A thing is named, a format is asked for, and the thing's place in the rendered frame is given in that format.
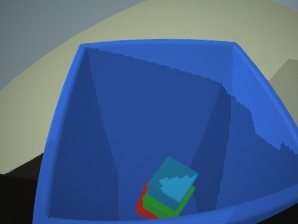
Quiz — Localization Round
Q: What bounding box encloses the blue open-top cup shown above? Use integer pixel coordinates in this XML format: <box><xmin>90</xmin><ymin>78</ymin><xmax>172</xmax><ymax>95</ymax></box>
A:
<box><xmin>32</xmin><ymin>39</ymin><xmax>298</xmax><ymax>224</ymax></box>

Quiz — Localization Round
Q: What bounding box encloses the small teal block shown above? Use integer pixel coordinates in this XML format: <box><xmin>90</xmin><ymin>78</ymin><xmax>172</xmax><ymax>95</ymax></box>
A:
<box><xmin>148</xmin><ymin>157</ymin><xmax>200</xmax><ymax>210</ymax></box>

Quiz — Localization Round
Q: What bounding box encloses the small red block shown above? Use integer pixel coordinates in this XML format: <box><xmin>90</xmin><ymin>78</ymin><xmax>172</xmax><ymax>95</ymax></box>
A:
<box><xmin>136</xmin><ymin>181</ymin><xmax>158</xmax><ymax>220</ymax></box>

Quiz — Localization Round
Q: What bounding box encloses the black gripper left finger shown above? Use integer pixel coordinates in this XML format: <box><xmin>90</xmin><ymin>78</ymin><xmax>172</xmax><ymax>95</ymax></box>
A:
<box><xmin>0</xmin><ymin>153</ymin><xmax>44</xmax><ymax>224</ymax></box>

